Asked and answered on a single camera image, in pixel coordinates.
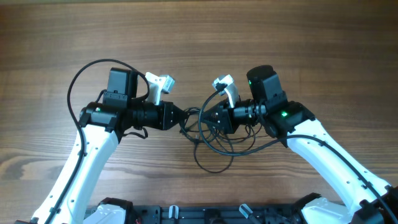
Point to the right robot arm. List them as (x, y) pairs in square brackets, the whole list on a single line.
[(366, 197)]

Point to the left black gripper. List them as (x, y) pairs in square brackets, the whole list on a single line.
[(165, 121)]

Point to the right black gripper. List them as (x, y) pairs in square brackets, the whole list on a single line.
[(226, 121)]

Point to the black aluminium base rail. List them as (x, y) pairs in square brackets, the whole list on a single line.
[(269, 214)]

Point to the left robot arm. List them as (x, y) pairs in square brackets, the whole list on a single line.
[(117, 113)]

